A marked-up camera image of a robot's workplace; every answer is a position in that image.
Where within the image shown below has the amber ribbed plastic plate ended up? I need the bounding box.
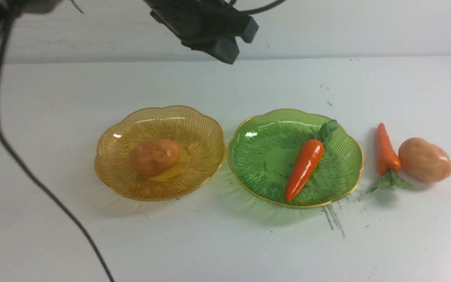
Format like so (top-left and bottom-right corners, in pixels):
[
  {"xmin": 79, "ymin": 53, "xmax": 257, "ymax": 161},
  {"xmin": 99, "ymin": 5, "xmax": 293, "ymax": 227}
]
[{"xmin": 94, "ymin": 105, "xmax": 226, "ymax": 201}]

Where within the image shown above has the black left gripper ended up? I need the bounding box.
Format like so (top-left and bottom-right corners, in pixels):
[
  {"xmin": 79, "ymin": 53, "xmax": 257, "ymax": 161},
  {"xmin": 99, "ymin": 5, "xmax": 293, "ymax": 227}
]
[{"xmin": 145, "ymin": 0, "xmax": 258, "ymax": 64}]

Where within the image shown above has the green ribbed plastic plate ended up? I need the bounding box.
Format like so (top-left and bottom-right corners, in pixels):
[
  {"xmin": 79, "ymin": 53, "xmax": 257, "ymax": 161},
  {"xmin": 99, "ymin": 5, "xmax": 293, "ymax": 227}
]
[{"xmin": 226, "ymin": 108, "xmax": 365, "ymax": 210}]

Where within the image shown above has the toy carrot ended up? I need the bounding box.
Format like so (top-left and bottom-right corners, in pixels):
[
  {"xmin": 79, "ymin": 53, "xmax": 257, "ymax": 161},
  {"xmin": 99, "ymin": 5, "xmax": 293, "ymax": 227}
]
[
  {"xmin": 368, "ymin": 123, "xmax": 413, "ymax": 193},
  {"xmin": 285, "ymin": 119, "xmax": 338, "ymax": 202}
]

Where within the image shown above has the toy potato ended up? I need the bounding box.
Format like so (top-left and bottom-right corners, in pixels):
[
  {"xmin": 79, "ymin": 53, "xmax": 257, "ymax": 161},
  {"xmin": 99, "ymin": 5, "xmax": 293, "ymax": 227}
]
[
  {"xmin": 129, "ymin": 139, "xmax": 180, "ymax": 177},
  {"xmin": 399, "ymin": 137, "xmax": 451, "ymax": 184}
]

